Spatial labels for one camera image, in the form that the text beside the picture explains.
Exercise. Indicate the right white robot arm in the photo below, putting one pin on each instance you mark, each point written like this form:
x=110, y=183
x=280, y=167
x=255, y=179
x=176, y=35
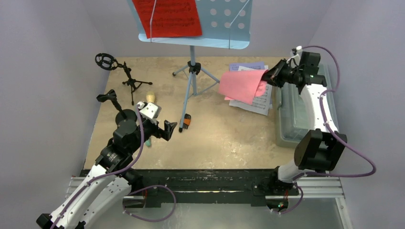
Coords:
x=322, y=146

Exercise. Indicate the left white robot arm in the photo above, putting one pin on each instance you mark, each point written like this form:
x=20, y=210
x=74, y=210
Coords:
x=101, y=170

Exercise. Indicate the black round-base mic stand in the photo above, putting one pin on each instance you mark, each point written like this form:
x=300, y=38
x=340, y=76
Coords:
x=123, y=114

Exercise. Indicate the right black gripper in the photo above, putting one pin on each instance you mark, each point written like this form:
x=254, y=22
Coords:
x=278, y=73

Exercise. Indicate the purple sheet music page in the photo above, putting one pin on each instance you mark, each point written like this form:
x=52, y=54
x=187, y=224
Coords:
x=250, y=65

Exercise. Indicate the bright red sheet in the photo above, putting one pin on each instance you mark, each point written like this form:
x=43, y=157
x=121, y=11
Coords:
x=169, y=18

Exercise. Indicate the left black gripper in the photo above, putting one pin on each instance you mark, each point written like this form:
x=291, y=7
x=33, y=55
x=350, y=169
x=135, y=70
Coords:
x=159, y=132

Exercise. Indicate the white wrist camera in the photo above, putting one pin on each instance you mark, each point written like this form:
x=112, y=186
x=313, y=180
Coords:
x=295, y=55
x=149, y=110

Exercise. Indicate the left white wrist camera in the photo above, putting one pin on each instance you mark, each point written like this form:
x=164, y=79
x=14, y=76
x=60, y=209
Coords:
x=149, y=110

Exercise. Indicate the white sheet music page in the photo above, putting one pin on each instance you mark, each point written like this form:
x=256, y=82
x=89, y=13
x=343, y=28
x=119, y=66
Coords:
x=261, y=104

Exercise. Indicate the red sheet music page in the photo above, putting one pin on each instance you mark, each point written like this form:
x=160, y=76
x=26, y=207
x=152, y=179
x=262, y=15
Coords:
x=243, y=86

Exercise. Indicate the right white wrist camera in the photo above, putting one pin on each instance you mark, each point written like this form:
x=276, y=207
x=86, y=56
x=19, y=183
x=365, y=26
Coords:
x=295, y=55

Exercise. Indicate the blue music stand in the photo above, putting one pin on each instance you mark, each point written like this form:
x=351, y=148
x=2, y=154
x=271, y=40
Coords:
x=225, y=24

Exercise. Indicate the clear plastic storage box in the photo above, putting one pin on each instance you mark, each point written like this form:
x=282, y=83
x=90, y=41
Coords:
x=294, y=120

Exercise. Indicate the beige microphone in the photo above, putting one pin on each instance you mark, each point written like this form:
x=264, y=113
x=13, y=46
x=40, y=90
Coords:
x=150, y=97

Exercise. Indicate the orange hex key set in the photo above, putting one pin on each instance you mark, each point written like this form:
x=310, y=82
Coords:
x=186, y=122

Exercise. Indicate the green microphone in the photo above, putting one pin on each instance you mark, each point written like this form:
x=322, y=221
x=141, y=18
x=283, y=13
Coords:
x=148, y=143

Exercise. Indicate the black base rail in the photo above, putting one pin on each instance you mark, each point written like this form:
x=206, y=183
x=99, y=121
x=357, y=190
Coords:
x=151, y=188

